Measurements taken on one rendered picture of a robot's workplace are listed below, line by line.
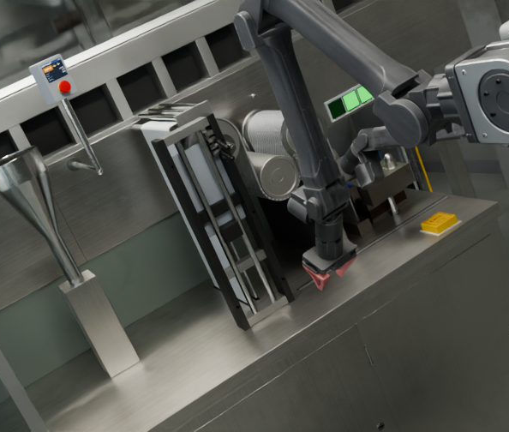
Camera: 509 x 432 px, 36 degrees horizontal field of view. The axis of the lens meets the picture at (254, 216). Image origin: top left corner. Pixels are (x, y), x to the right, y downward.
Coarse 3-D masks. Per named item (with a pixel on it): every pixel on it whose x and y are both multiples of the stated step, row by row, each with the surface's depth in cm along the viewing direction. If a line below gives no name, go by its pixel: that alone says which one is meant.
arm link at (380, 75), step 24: (264, 0) 135; (288, 0) 132; (312, 0) 131; (264, 24) 140; (288, 24) 135; (312, 24) 130; (336, 24) 128; (336, 48) 128; (360, 48) 125; (360, 72) 126; (384, 72) 123; (408, 72) 123; (384, 96) 121; (384, 120) 123; (408, 120) 118; (408, 144) 121
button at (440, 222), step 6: (432, 216) 214; (438, 216) 212; (444, 216) 210; (450, 216) 209; (426, 222) 212; (432, 222) 210; (438, 222) 208; (444, 222) 207; (450, 222) 208; (456, 222) 209; (426, 228) 211; (432, 228) 208; (438, 228) 207; (444, 228) 207
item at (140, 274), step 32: (160, 224) 237; (96, 256) 229; (128, 256) 233; (160, 256) 238; (192, 256) 242; (128, 288) 235; (160, 288) 239; (0, 320) 220; (32, 320) 224; (64, 320) 228; (128, 320) 236; (32, 352) 225; (64, 352) 229
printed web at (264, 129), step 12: (228, 120) 206; (252, 120) 234; (264, 120) 226; (276, 120) 220; (252, 132) 232; (264, 132) 225; (276, 132) 218; (240, 144) 210; (252, 144) 235; (264, 144) 227; (276, 144) 220; (240, 156) 214; (288, 156) 218; (240, 168) 219; (252, 168) 211; (252, 180) 215; (252, 192) 221; (264, 192) 213; (252, 288) 215
